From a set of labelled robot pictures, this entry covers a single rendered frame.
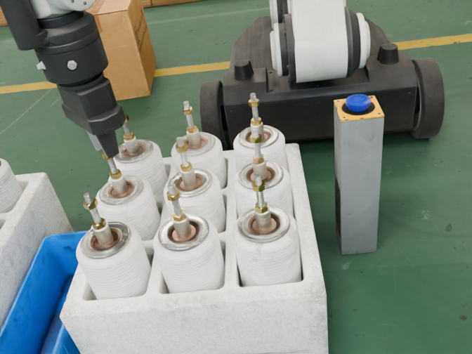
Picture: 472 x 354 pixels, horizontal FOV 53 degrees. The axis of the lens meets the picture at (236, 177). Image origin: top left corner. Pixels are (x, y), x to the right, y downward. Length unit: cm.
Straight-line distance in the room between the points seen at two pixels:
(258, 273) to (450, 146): 74
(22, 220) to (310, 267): 56
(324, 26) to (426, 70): 33
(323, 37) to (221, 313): 56
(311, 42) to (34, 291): 70
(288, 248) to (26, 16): 45
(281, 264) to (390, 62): 67
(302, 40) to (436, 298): 54
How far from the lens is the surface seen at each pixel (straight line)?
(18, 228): 98
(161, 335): 76
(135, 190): 81
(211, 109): 117
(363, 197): 89
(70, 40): 66
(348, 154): 82
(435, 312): 92
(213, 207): 78
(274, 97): 115
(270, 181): 76
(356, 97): 81
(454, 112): 145
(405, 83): 119
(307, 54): 98
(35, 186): 106
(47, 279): 100
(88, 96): 68
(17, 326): 92
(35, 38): 65
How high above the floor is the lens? 72
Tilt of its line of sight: 37 degrees down
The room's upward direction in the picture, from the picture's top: 10 degrees counter-clockwise
